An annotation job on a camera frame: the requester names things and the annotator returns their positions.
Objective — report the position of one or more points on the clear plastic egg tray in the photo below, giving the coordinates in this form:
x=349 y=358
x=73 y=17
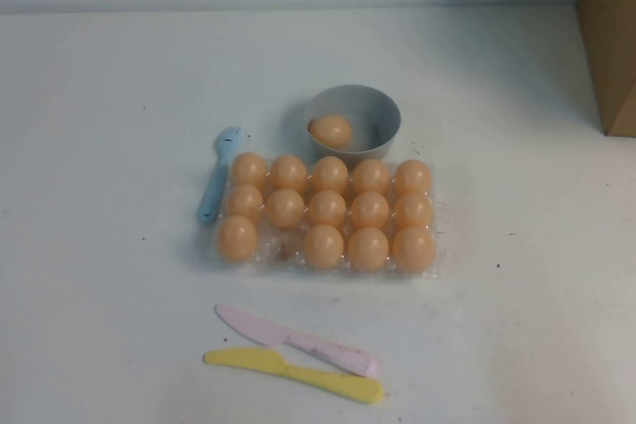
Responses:
x=278 y=255

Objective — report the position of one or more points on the grey round bowl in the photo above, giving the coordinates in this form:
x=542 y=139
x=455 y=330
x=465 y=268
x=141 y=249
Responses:
x=372 y=111

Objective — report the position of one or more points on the pink plastic knife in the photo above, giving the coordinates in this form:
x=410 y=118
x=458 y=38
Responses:
x=278 y=333

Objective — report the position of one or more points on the brown egg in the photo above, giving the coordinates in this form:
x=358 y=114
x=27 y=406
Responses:
x=370 y=210
x=245 y=201
x=285 y=208
x=249 y=168
x=327 y=209
x=368 y=249
x=323 y=245
x=330 y=131
x=414 y=249
x=237 y=238
x=288 y=172
x=330 y=174
x=413 y=177
x=414 y=210
x=370 y=176

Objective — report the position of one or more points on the brown cardboard box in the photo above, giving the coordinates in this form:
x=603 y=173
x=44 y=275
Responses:
x=613 y=37

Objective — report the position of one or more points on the yellow plastic knife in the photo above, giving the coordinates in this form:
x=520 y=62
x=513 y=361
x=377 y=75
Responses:
x=278 y=365

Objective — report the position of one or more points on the light blue plastic fork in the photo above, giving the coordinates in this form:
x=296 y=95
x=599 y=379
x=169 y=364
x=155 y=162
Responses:
x=214 y=185

